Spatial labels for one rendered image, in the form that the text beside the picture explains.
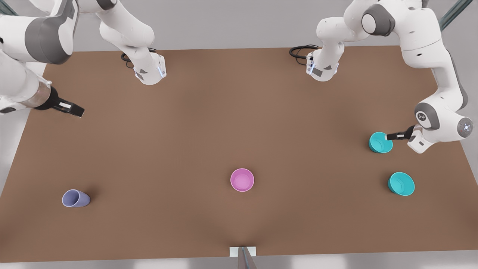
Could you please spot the pink bowl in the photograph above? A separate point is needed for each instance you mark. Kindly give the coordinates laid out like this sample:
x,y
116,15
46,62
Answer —
x,y
242,180

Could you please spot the teal bowl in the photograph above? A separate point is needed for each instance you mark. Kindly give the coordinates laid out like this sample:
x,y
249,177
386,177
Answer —
x,y
401,184
380,142

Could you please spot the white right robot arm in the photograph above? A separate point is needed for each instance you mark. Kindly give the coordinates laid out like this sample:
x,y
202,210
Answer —
x,y
44,35

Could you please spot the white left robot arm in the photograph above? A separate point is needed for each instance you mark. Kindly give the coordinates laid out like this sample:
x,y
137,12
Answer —
x,y
422,41

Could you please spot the lavender blue bowl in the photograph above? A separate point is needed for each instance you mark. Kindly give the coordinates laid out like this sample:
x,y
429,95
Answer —
x,y
74,198

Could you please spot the silver frame post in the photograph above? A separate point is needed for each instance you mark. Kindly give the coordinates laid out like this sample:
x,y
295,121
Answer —
x,y
244,257
6,8
453,13

